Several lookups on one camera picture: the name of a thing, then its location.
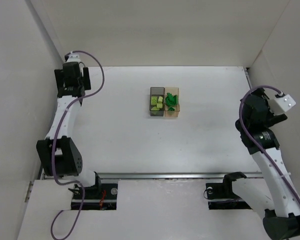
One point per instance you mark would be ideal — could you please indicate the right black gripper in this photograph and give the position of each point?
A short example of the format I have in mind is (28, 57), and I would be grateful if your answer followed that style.
(280, 118)

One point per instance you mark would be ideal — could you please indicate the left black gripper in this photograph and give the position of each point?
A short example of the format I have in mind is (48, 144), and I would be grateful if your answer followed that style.
(87, 78)

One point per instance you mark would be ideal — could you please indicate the light green square lego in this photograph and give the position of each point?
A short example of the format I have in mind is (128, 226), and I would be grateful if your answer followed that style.
(153, 100)

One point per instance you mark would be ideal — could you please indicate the green lego stack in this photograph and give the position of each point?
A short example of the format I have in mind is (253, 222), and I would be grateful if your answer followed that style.
(172, 103)

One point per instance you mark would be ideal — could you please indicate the light green rounded lego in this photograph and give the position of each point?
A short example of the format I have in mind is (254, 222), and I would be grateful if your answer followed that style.
(160, 99)

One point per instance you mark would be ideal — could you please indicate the dark green lego brick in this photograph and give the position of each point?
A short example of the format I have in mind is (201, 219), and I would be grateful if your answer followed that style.
(170, 96)

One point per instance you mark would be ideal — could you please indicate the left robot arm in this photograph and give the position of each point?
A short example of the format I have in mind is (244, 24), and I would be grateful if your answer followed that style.
(58, 150)

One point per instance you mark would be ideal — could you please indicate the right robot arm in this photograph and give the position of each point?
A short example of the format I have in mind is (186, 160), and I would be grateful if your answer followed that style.
(280, 213)

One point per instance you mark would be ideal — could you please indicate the grey transparent container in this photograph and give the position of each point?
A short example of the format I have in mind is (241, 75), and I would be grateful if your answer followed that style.
(158, 110)

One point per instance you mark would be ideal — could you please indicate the orange transparent container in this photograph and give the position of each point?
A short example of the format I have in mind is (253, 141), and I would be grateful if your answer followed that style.
(173, 91)

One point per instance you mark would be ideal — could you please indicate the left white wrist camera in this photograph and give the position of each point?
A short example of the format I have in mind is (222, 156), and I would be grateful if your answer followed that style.
(72, 57)

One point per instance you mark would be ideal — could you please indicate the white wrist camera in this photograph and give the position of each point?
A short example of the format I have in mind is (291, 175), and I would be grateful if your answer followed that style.
(281, 104)
(72, 57)

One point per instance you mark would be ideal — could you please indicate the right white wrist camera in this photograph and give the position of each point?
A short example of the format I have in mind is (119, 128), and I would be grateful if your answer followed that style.
(281, 104)

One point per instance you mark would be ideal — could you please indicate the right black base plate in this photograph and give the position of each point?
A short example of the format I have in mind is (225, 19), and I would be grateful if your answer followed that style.
(221, 197)

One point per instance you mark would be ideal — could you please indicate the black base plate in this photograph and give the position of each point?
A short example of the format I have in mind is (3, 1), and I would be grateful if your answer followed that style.
(99, 197)
(221, 197)

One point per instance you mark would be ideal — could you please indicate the aluminium front rail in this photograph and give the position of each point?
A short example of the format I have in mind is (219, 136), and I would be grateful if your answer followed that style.
(151, 176)

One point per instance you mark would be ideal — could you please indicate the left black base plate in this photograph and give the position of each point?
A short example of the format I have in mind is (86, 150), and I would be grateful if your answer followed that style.
(99, 197)

